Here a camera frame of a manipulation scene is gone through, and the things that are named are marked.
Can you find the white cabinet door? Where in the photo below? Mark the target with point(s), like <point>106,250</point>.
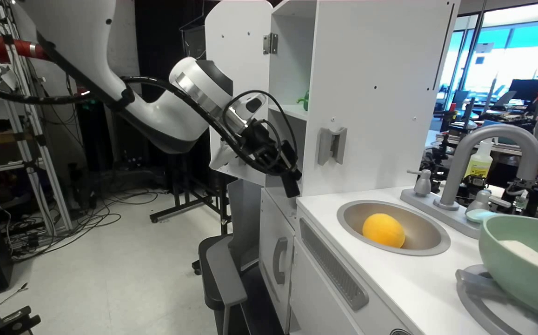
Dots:
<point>238,42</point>
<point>268,223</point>

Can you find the grey toy burner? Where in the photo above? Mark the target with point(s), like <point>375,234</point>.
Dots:
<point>478,298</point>

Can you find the dark grey office chair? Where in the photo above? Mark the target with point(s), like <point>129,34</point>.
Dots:
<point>224,279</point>

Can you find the white toy kitchen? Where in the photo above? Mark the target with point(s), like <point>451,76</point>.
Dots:
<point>380,93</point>

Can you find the green bowl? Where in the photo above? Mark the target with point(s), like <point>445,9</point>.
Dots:
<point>506,274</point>

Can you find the monitor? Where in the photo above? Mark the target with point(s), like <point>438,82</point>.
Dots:
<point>527,89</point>

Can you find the orange ball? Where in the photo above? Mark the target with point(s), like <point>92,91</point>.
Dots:
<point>383,230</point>

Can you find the white lower cabinet door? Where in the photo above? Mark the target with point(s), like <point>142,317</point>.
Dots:
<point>268,223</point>

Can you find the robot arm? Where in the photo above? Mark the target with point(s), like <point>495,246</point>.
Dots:
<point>166,116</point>

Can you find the black wheeled stand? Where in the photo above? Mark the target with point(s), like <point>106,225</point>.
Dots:
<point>189,204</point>

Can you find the row of windows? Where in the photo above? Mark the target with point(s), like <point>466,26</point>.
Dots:
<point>520,51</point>

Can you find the metal frame shelf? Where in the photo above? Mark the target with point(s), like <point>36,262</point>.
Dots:
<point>31,153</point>

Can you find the yellow spray bottle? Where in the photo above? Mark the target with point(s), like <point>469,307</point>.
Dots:
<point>479,162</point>

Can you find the grey toy sink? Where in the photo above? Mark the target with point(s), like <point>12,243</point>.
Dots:
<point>422,232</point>

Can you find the light blue soap dish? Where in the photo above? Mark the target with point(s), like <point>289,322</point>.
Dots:
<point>480,215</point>

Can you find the grey toy tap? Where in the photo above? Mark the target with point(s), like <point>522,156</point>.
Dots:
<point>459,158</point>

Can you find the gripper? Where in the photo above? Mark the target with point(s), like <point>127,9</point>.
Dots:
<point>262,146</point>

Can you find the grey wall holder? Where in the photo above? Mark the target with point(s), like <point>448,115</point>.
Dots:
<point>330,145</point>

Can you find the grey tap lever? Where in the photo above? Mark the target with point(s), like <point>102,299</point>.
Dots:
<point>422,182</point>
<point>482,200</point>

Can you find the white upper cabinet door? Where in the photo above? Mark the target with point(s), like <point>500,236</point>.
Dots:
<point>238,42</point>

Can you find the small green object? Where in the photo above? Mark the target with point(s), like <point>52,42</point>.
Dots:
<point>304,101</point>

